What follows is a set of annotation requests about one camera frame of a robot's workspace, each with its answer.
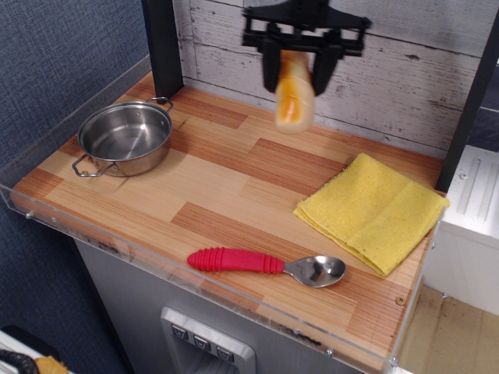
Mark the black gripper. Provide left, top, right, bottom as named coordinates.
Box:
left=242, top=1, right=371, bottom=95

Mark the toy bread loaf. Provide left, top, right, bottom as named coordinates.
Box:
left=274, top=50, right=315, bottom=135

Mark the yellow folded cloth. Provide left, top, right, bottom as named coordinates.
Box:
left=293, top=153, right=450, bottom=277

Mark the small steel pot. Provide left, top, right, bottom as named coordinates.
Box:
left=73, top=97, right=174, bottom=178

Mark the white shelf unit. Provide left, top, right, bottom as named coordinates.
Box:
left=423, top=146, right=498, bottom=314

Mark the grey toy fridge cabinet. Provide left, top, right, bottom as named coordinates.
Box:
left=76, top=241, right=358, bottom=373

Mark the clear acrylic table guard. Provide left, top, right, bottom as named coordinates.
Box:
left=0, top=54, right=446, bottom=370

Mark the orange yellow object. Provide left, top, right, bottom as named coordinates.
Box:
left=34, top=356, right=69, bottom=374

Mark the black left frame post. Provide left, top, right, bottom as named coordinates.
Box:
left=141, top=0, right=184, bottom=98

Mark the black frame post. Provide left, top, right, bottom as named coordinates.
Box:
left=435, top=13, right=498, bottom=192
left=141, top=0, right=184, bottom=98

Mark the black right frame post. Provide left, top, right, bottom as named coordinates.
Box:
left=435, top=13, right=498, bottom=192

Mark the red handled metal spoon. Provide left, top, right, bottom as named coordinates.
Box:
left=187, top=248, right=346, bottom=288

